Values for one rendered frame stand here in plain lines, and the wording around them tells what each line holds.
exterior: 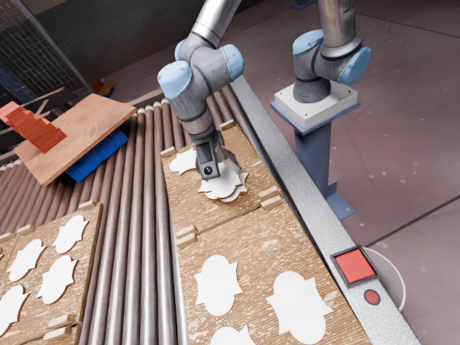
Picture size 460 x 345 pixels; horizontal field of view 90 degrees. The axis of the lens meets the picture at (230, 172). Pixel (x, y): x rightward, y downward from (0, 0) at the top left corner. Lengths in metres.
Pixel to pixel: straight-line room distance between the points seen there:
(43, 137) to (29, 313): 0.72
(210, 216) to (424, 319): 1.23
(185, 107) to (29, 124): 0.90
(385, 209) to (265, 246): 1.27
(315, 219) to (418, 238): 1.14
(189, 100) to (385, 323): 0.60
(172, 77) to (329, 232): 0.53
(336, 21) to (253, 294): 0.73
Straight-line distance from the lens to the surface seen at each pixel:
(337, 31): 0.80
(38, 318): 0.95
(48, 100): 2.14
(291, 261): 0.62
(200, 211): 0.75
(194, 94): 0.52
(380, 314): 0.63
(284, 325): 0.58
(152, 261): 0.78
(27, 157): 1.45
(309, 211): 0.69
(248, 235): 0.66
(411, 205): 1.87
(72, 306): 0.87
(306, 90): 1.01
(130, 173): 1.08
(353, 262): 0.63
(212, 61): 0.55
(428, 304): 1.65
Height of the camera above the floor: 1.52
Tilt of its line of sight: 47 degrees down
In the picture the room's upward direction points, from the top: 24 degrees counter-clockwise
